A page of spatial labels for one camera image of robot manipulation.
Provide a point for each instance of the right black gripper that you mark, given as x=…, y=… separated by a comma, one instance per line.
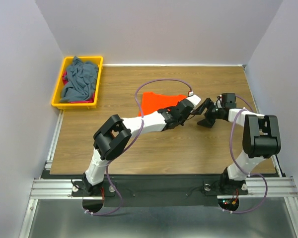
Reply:
x=207, y=103

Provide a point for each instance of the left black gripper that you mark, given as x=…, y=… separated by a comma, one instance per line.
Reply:
x=182, y=122

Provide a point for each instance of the orange polo shirt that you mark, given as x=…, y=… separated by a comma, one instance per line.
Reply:
x=152, y=102

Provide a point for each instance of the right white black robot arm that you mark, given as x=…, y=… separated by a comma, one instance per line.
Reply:
x=260, y=141

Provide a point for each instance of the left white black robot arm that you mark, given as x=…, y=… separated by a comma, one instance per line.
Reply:
x=112, y=139

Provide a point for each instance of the yellow plastic bin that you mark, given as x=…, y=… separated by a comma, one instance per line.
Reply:
x=59, y=85

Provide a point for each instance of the grey t shirt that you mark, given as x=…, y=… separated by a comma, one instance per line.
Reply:
x=82, y=80

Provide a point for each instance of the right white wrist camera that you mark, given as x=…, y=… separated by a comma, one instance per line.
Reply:
x=218, y=102

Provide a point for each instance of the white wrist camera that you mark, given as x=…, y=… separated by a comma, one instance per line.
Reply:
x=218, y=102
x=194, y=99

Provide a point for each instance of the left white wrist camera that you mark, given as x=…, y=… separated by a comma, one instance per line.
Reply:
x=194, y=99

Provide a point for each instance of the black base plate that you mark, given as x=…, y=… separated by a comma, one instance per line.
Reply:
x=154, y=191

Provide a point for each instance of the aluminium frame rail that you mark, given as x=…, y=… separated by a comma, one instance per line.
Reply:
x=256, y=188

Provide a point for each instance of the left aluminium side rail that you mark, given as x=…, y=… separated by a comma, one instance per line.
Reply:
x=53, y=145

